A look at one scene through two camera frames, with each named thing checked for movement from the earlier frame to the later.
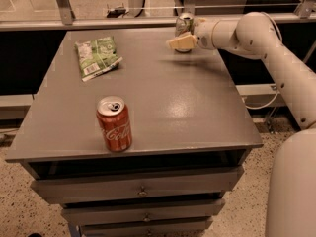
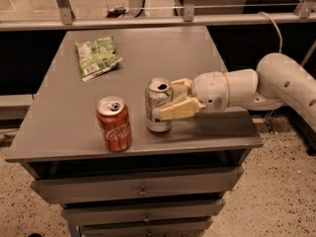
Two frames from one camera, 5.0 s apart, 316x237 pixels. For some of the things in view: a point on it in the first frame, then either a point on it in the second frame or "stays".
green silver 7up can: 184,25 -> 158,91
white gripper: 203,34 -> 210,90
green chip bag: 97,56 stays
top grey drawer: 71,190 stays
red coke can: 115,121 stays
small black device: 115,13 stays
